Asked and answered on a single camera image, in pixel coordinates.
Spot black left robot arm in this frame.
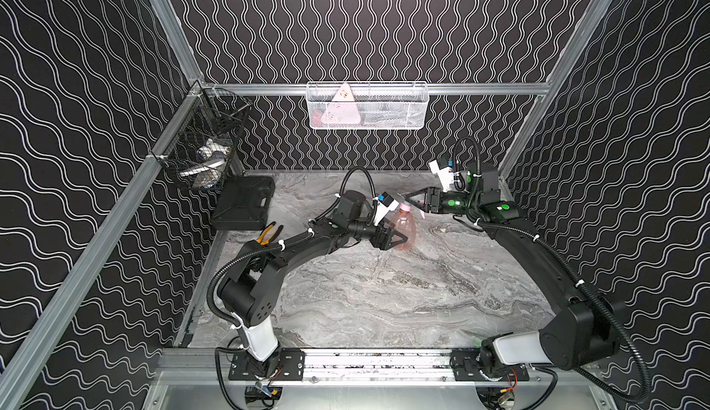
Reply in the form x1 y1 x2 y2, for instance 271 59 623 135
206 166 408 380

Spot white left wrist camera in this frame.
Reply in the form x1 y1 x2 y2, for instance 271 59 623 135
373 192 399 226

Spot pink triangle card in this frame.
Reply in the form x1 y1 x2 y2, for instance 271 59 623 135
320 83 362 129

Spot yellow handled pliers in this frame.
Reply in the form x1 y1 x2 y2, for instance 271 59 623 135
256 221 284 245

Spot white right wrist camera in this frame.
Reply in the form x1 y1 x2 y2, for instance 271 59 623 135
434 158 455 193

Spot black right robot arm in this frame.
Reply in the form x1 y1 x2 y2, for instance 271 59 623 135
403 136 652 404

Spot white items in basket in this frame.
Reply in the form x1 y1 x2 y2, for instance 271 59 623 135
179 138 231 189

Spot clear plastic wall basket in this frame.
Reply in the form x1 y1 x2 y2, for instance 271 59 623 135
305 81 430 130

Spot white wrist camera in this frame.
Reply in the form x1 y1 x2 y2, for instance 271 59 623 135
434 158 455 193
373 192 399 226

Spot black plastic case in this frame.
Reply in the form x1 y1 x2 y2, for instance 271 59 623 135
212 175 275 231

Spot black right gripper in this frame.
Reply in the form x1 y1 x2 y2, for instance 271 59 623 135
404 185 479 218

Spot black wire mesh basket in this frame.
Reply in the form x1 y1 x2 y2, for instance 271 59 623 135
158 89 254 192

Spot pink transparent spray bottle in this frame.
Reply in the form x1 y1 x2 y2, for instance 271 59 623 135
391 209 417 251

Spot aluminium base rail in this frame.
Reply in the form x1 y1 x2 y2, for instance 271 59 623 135
160 347 600 386

